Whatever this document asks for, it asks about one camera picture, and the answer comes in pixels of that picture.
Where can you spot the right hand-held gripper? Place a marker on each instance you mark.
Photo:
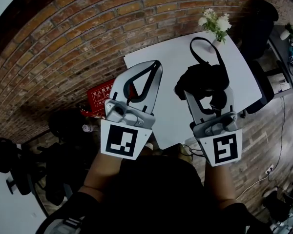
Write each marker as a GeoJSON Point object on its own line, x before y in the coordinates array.
{"type": "Point", "coordinates": [224, 150]}

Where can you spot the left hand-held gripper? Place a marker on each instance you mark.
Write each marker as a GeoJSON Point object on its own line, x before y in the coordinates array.
{"type": "Point", "coordinates": [122, 142]}

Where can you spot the black strapped device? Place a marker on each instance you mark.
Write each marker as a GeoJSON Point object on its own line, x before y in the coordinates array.
{"type": "Point", "coordinates": [202, 79]}

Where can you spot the person's left forearm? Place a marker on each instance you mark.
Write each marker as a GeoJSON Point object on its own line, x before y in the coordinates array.
{"type": "Point", "coordinates": [100, 172]}

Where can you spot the white table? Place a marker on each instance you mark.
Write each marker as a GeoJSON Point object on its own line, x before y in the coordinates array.
{"type": "Point", "coordinates": [171, 62]}

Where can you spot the red fire extinguisher box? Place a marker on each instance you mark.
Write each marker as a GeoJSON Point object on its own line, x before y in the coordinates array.
{"type": "Point", "coordinates": [97, 99]}

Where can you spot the red fire extinguisher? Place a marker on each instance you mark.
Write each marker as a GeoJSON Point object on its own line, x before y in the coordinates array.
{"type": "Point", "coordinates": [90, 112]}

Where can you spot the white ceramic vase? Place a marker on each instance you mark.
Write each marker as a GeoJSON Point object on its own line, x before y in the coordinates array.
{"type": "Point", "coordinates": [213, 49]}

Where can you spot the person's khaki trousers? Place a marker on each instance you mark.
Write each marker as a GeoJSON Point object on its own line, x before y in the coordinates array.
{"type": "Point", "coordinates": [186, 158]}

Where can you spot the person's grey shoe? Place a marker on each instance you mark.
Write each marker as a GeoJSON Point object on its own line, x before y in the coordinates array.
{"type": "Point", "coordinates": [149, 146]}

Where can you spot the clear plastic bottle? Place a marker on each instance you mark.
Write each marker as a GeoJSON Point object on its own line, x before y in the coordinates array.
{"type": "Point", "coordinates": [87, 128]}

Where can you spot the white flowers bouquet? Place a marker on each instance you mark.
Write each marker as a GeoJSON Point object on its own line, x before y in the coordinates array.
{"type": "Point", "coordinates": [215, 23]}

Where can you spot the black bag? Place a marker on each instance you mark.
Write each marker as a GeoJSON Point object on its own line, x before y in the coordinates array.
{"type": "Point", "coordinates": [68, 128]}

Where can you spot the grey desk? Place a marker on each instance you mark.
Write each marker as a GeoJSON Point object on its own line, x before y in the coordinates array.
{"type": "Point", "coordinates": [283, 64]}

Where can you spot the black office chair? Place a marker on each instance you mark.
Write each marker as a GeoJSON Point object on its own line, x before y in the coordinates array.
{"type": "Point", "coordinates": [34, 174]}
{"type": "Point", "coordinates": [258, 33]}

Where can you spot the white power strip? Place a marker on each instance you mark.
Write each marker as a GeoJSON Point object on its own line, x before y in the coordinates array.
{"type": "Point", "coordinates": [270, 169]}

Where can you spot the small white plant pot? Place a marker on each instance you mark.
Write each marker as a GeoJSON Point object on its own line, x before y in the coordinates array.
{"type": "Point", "coordinates": [285, 34]}

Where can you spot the person's black shirt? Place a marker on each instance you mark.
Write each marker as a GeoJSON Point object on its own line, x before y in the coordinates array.
{"type": "Point", "coordinates": [156, 199]}

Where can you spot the white desk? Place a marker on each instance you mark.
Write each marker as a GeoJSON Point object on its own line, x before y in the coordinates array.
{"type": "Point", "coordinates": [12, 211]}

